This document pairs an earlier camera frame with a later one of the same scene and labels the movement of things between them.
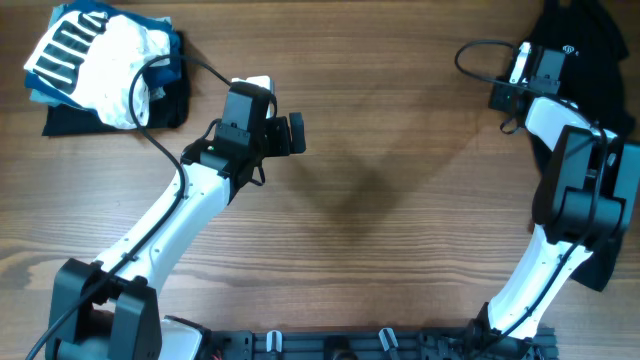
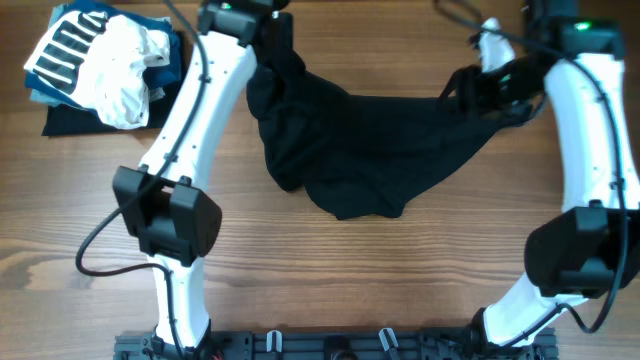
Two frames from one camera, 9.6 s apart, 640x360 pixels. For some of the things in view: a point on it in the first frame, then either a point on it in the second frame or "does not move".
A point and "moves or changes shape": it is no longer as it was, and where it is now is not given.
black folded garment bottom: x=170 y=111 does not move
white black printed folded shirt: x=91 y=57 does not move
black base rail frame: x=433 y=344 does not move
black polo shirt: x=591 y=33 moves or changes shape
